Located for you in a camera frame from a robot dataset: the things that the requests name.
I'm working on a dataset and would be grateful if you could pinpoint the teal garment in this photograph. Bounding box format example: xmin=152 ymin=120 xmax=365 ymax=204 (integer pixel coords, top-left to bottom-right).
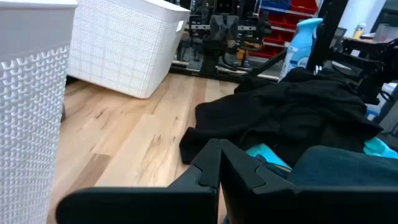
xmin=245 ymin=136 xmax=398 ymax=170

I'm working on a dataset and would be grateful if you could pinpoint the black garment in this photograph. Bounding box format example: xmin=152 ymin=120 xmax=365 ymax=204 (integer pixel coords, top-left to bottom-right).
xmin=279 ymin=66 xmax=369 ymax=108
xmin=179 ymin=79 xmax=384 ymax=167

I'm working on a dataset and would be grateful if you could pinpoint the light blue spray bottle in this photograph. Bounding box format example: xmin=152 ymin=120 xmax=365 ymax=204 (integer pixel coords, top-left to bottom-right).
xmin=279 ymin=17 xmax=324 ymax=80

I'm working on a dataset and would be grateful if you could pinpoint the white mesh laundry basket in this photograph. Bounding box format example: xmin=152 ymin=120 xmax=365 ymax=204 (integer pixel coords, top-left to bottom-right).
xmin=0 ymin=0 xmax=78 ymax=224
xmin=67 ymin=0 xmax=192 ymax=100

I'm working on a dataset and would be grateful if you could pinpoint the red bin storage shelf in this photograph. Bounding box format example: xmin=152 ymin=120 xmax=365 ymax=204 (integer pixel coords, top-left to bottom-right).
xmin=248 ymin=0 xmax=320 ymax=60

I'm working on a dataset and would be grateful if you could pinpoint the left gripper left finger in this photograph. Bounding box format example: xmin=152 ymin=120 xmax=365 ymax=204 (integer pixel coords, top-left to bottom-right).
xmin=55 ymin=139 xmax=222 ymax=224

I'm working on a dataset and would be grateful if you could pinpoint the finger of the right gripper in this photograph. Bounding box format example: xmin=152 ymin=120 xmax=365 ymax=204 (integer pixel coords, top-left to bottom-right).
xmin=210 ymin=14 xmax=225 ymax=41
xmin=224 ymin=14 xmax=240 ymax=41

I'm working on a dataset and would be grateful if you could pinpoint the yellow bottle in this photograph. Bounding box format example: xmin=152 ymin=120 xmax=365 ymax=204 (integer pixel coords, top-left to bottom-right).
xmin=353 ymin=23 xmax=367 ymax=40

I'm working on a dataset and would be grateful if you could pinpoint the grey-blue cloth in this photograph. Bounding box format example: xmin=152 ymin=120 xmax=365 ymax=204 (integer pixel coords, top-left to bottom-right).
xmin=254 ymin=145 xmax=398 ymax=189

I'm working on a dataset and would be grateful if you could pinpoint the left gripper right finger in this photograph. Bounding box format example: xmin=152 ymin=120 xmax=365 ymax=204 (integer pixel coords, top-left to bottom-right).
xmin=219 ymin=139 xmax=398 ymax=224

